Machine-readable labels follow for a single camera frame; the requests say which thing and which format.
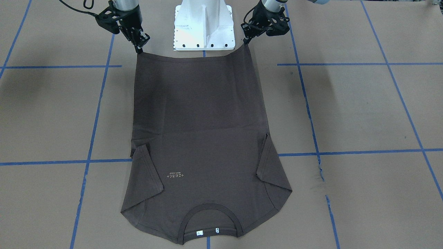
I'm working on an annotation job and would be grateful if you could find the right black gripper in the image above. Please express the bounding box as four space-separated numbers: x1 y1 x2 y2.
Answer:
116 9 150 54

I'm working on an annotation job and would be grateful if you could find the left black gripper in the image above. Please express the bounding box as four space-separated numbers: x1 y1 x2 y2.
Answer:
243 7 277 45

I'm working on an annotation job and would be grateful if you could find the brown t-shirt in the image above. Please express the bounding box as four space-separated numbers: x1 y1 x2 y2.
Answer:
120 45 292 245

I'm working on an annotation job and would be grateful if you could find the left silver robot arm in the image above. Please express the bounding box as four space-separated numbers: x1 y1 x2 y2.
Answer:
241 0 290 45

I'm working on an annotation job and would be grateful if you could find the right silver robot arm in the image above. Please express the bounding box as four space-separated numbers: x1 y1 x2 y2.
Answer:
113 0 150 54

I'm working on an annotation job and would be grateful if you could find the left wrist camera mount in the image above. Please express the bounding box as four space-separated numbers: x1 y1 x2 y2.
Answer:
266 14 290 37

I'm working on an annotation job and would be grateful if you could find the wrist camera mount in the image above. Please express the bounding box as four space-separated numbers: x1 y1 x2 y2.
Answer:
266 14 290 37
95 0 120 35

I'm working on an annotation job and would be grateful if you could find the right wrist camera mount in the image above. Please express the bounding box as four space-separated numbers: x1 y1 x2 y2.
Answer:
95 0 120 35

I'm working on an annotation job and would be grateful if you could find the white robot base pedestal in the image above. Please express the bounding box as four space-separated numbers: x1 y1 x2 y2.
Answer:
173 0 236 51

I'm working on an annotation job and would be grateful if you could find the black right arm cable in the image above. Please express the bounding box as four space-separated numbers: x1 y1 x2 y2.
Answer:
59 0 104 17

